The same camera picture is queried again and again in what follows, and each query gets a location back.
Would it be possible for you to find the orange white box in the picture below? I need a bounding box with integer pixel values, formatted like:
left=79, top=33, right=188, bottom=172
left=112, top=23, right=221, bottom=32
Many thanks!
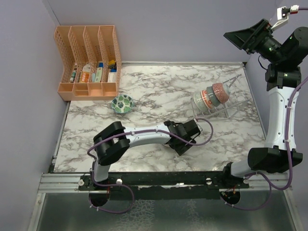
left=79, top=71, right=90, bottom=83

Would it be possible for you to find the grey leaf pattern bowl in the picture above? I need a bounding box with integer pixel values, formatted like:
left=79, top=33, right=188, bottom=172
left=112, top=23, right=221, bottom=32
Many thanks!
left=212, top=83, right=231, bottom=104

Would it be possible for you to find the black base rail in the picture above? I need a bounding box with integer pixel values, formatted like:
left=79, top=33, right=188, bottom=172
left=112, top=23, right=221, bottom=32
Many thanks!
left=78, top=171, right=249, bottom=200

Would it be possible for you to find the pink plastic file organizer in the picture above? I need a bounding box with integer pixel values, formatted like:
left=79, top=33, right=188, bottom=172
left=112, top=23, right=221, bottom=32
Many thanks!
left=54, top=26, right=122, bottom=101

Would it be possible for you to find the mint green box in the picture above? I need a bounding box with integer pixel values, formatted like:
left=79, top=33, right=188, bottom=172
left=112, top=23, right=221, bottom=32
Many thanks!
left=94, top=67, right=103, bottom=83

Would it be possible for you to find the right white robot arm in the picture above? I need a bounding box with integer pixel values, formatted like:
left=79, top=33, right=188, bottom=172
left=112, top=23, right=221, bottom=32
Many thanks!
left=221, top=19, right=308, bottom=188

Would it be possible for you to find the blue hexagon red-rim bowl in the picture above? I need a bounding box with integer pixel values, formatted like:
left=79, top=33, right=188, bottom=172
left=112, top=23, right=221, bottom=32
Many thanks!
left=206, top=86, right=221, bottom=107

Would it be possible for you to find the clear wire dish rack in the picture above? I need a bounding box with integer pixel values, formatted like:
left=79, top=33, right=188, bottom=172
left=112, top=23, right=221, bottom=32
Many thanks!
left=191, top=74, right=251, bottom=119

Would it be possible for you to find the green leaf pattern bowl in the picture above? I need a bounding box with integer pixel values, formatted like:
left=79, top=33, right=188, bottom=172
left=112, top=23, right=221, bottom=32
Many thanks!
left=111, top=94, right=134, bottom=114

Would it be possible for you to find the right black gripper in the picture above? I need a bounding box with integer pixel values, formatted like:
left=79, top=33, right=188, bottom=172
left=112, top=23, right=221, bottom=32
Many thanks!
left=225, top=18, right=285, bottom=63

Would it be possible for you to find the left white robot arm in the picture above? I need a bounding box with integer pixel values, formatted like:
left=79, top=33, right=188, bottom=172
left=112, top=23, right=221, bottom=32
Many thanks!
left=90, top=120, right=201, bottom=190

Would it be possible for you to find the yellow black toy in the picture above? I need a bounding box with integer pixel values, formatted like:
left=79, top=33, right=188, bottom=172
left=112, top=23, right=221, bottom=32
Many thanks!
left=108, top=60, right=116, bottom=69

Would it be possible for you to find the green white geometric bowl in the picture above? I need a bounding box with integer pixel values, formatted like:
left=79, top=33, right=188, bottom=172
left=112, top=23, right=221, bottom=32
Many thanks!
left=193, top=91, right=208, bottom=113

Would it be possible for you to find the small bottle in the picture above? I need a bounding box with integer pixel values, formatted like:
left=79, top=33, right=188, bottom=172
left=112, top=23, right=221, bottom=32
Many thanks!
left=69, top=68, right=77, bottom=83

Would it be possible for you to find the orange floral bowl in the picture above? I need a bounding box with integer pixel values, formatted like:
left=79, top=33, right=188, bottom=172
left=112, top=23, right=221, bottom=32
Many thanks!
left=201, top=90, right=213, bottom=109

